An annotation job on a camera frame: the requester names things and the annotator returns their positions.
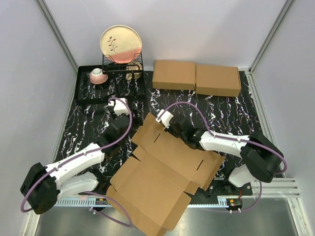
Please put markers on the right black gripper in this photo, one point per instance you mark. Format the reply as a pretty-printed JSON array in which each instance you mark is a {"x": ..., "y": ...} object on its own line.
[{"x": 169, "y": 130}]

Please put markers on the pink patterned bowl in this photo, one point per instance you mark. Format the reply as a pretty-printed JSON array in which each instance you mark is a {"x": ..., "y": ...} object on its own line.
[{"x": 97, "y": 77}]

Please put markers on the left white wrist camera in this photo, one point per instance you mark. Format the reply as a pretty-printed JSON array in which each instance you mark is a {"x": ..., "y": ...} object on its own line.
[{"x": 118, "y": 107}]

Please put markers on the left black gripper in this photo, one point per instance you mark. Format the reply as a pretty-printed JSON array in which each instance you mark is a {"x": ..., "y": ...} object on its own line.
[{"x": 114, "y": 117}]

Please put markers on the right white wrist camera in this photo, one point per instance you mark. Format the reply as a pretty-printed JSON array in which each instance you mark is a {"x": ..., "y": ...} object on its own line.
[{"x": 164, "y": 117}]

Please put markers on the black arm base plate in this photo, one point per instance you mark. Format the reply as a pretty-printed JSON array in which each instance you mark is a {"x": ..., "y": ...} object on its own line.
[{"x": 221, "y": 190}]

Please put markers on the cream pink floral plate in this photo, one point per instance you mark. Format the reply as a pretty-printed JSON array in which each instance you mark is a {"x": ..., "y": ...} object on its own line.
[{"x": 120, "y": 43}]

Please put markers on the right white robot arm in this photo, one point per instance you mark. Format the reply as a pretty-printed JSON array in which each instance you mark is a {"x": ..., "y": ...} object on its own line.
[{"x": 261, "y": 158}]

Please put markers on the cream ceramic mug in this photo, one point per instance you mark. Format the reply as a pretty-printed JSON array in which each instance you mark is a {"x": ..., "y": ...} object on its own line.
[{"x": 134, "y": 70}]

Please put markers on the black wire tray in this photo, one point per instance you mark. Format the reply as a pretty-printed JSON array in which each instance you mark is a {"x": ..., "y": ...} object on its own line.
[{"x": 87, "y": 93}]

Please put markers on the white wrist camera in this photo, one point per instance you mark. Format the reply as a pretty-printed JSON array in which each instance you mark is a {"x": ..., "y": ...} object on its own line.
[
  {"x": 164, "y": 117},
  {"x": 118, "y": 107}
]

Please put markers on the cardboard box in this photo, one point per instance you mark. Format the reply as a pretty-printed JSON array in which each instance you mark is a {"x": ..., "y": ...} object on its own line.
[
  {"x": 161, "y": 156},
  {"x": 174, "y": 75},
  {"x": 217, "y": 80}
]

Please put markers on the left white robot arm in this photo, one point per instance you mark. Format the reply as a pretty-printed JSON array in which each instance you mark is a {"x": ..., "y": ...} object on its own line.
[{"x": 45, "y": 185}]

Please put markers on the black wire plate rack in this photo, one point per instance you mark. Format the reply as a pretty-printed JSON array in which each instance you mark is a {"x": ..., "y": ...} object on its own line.
[{"x": 112, "y": 68}]

